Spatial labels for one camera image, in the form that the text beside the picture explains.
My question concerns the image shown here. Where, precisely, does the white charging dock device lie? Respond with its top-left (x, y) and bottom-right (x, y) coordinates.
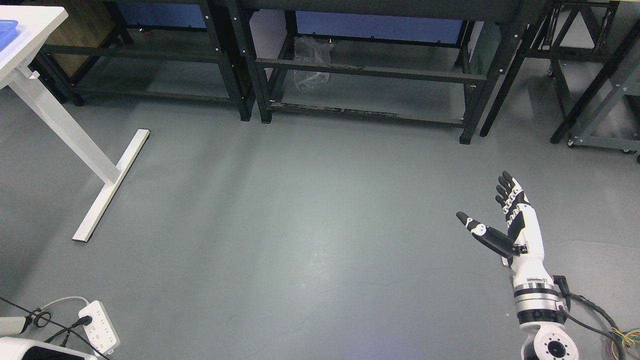
top-left (0, 316), bottom-right (97, 360)

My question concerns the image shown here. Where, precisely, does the black left metal shelf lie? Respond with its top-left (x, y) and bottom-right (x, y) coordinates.
top-left (19, 0), bottom-right (256, 122)

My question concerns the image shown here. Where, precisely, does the white power strip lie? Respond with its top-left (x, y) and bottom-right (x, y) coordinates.
top-left (78, 300), bottom-right (121, 356)

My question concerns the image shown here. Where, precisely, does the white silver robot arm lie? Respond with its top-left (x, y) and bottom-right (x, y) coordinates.
top-left (510, 254), bottom-right (579, 360)

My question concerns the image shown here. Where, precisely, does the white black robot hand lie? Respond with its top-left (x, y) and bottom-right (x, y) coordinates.
top-left (455, 171), bottom-right (545, 265)

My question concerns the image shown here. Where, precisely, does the clear plastic bag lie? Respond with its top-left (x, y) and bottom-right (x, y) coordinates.
top-left (294, 36), bottom-right (334, 93)

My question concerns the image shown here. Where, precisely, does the blue plastic tray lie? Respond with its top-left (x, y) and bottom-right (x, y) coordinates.
top-left (0, 19), bottom-right (19, 51)

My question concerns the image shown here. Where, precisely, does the black metal shelf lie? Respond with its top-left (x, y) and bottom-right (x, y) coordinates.
top-left (225, 0), bottom-right (552, 145)
top-left (19, 0), bottom-right (256, 122)

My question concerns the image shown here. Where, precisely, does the black right metal shelf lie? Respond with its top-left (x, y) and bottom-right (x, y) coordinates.
top-left (225, 0), bottom-right (552, 145)

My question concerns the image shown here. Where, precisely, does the white standing desk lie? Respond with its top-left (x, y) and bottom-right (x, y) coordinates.
top-left (0, 6), bottom-right (151, 242)

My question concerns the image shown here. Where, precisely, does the grey wheeled metal frame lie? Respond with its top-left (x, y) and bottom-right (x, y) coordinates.
top-left (548, 0), bottom-right (640, 154)

